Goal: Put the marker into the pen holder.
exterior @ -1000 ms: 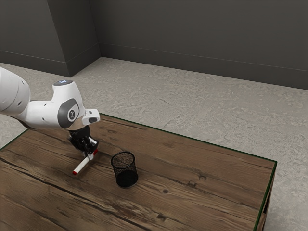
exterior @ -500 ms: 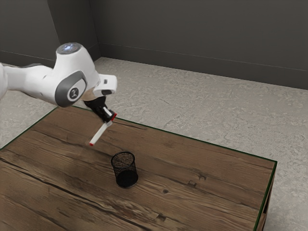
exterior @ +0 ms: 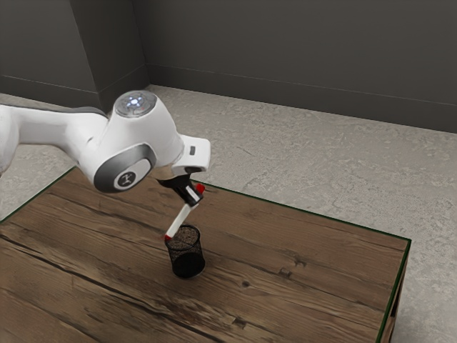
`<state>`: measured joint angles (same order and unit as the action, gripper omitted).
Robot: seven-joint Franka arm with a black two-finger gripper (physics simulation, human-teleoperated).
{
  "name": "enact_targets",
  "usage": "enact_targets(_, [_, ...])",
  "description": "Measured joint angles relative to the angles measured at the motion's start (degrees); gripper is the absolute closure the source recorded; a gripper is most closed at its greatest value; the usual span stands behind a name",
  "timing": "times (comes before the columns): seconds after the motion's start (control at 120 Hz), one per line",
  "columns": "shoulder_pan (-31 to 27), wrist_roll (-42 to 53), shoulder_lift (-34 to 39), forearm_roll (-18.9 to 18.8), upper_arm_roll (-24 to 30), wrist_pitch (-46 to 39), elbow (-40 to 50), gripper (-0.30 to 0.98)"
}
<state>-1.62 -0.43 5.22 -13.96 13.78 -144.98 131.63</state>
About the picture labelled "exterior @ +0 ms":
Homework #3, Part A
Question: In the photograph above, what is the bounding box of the black mesh pen holder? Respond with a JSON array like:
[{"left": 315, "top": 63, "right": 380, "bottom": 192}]
[{"left": 164, "top": 224, "right": 206, "bottom": 279}]

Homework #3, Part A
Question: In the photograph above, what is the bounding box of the white pen with red ends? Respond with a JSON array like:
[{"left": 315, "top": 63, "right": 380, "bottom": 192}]
[{"left": 164, "top": 183, "right": 206, "bottom": 242}]

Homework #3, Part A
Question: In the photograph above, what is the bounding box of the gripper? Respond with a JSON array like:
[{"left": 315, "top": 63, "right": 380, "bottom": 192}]
[{"left": 156, "top": 173, "right": 204, "bottom": 208}]

